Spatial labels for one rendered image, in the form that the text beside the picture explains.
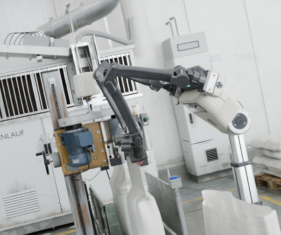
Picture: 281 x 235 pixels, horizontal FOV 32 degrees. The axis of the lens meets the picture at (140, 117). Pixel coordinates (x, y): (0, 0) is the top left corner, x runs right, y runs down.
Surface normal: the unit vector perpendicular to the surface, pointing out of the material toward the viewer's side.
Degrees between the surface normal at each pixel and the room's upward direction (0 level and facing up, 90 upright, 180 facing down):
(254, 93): 90
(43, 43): 88
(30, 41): 88
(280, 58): 90
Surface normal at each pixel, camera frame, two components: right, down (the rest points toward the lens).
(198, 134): 0.20, 0.01
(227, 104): 0.59, 0.35
